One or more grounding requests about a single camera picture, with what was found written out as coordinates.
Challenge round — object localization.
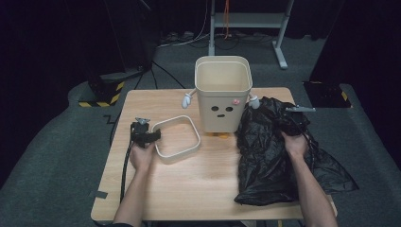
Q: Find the beige trash bin with face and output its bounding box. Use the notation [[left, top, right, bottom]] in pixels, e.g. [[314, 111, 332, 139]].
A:
[[181, 55, 261, 140]]

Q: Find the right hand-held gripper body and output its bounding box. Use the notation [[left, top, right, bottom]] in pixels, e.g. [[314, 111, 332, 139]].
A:
[[279, 105, 317, 138]]

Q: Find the grey metal stand frame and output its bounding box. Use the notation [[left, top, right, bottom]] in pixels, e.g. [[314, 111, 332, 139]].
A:
[[207, 0, 296, 71]]

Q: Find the black plastic trash bag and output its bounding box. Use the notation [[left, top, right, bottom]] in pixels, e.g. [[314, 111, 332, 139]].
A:
[[233, 96, 360, 207]]

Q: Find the black base with yellow mark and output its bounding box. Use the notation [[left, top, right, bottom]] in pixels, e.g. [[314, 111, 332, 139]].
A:
[[303, 80, 353, 109]]

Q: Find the beige bin rim ring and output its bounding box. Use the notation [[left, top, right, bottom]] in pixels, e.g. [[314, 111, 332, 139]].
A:
[[151, 114, 202, 166]]

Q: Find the person's right hand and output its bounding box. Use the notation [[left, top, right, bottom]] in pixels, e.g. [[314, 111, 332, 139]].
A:
[[280, 130, 310, 161]]

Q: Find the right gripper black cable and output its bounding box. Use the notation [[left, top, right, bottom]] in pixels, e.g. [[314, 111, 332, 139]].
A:
[[291, 119, 317, 173]]

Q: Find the orange hanging cable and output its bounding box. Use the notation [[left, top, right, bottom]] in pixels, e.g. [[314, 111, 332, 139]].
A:
[[222, 0, 232, 40]]

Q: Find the black base with yellow stripes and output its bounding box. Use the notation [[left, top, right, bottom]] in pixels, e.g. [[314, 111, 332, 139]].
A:
[[78, 69, 127, 109]]

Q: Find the white floor cable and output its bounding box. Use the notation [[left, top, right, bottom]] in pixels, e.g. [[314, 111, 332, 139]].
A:
[[156, 32, 211, 49]]

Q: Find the grey floor tape piece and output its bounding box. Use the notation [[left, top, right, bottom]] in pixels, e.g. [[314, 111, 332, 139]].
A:
[[88, 189, 109, 200]]

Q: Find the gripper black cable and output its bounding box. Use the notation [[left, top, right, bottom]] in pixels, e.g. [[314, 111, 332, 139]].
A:
[[291, 119, 317, 173], [119, 141, 134, 203]]

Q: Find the person's left hand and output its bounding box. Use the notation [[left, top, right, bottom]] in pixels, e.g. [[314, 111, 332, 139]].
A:
[[129, 141, 158, 174]]

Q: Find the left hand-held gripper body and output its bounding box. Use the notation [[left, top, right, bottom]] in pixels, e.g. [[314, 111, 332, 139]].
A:
[[130, 116, 155, 149]]

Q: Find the power strip with plugs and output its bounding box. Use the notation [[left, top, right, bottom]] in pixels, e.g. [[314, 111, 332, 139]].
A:
[[159, 30, 197, 47]]

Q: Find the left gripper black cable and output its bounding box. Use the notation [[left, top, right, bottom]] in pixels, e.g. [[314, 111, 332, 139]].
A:
[[119, 141, 134, 203]]

